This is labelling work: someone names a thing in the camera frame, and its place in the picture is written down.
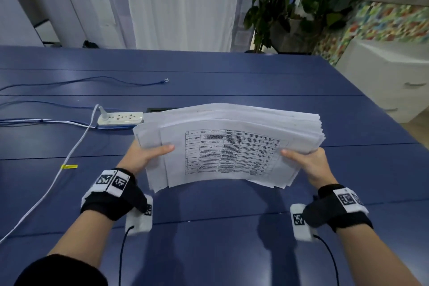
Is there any person's left hand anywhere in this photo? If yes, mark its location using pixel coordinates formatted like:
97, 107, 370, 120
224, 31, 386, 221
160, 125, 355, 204
115, 140, 176, 177

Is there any person's right hand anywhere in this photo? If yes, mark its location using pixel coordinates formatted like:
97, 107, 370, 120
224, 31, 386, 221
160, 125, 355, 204
281, 147, 338, 190

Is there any gathered printed papers stack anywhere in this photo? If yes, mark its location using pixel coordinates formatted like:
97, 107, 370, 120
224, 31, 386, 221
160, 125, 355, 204
133, 103, 326, 193

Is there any person's right forearm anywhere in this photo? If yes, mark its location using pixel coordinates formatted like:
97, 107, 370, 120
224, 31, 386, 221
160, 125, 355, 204
336, 222, 423, 286

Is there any person's left forearm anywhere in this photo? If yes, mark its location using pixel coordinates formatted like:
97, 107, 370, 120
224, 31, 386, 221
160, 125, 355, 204
46, 209, 114, 268

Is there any white power strip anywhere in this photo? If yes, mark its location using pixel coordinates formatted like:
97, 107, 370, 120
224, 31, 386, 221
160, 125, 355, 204
97, 111, 144, 126

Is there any white drawer cabinet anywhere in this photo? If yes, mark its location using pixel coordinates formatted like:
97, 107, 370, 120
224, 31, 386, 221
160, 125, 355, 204
335, 39, 429, 124

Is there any grey plant pot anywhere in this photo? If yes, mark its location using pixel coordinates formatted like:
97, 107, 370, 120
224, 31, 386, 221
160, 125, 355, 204
269, 19, 319, 54

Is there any black fleece sleeve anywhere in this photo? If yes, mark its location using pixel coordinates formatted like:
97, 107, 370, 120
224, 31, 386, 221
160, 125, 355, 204
13, 254, 109, 286

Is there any colourful patterned panel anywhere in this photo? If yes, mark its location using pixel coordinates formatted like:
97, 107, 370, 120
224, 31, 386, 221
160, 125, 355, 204
313, 0, 429, 66

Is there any white curtain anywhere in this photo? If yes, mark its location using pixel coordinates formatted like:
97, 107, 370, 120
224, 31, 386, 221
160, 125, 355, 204
121, 0, 243, 52

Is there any white power cable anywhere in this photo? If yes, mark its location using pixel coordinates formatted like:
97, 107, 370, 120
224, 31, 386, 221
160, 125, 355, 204
0, 104, 109, 244

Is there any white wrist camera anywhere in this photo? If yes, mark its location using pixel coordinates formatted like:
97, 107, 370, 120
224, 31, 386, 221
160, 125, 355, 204
290, 203, 317, 242
125, 194, 154, 236

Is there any blue network cable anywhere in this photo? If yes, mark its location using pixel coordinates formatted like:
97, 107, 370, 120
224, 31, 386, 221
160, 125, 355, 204
0, 76, 170, 93

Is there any black camera cable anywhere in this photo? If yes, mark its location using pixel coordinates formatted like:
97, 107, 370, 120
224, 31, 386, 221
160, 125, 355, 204
312, 234, 341, 286
118, 225, 135, 286

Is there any blue and white cable bundle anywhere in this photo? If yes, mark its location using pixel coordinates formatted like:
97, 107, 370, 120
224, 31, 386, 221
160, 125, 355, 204
0, 118, 138, 130

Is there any thin blue cable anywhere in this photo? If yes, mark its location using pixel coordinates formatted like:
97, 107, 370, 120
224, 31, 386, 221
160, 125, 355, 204
0, 100, 121, 111

